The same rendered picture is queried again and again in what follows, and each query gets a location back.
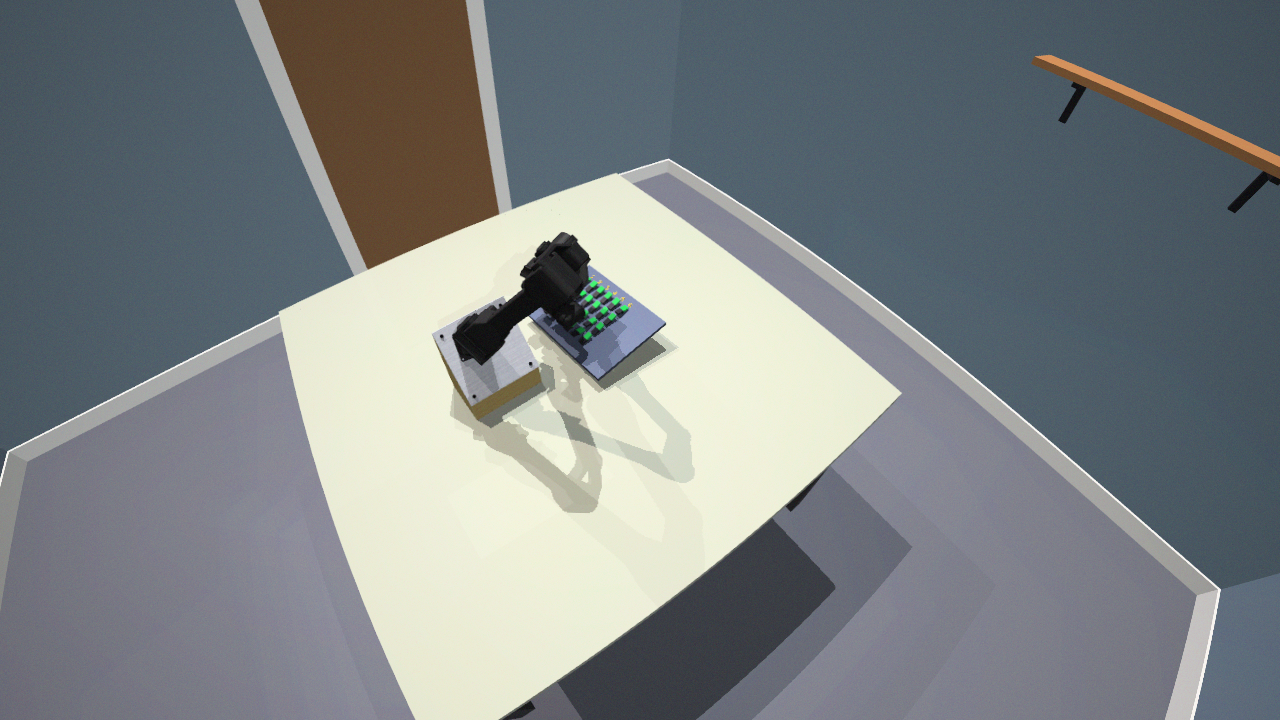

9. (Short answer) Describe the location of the blue switch panel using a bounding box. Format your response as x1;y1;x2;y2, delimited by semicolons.
529;265;666;380

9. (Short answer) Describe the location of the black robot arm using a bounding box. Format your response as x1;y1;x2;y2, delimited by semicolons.
452;232;591;366

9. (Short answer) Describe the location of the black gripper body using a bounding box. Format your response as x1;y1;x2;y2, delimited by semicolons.
553;301;585;329

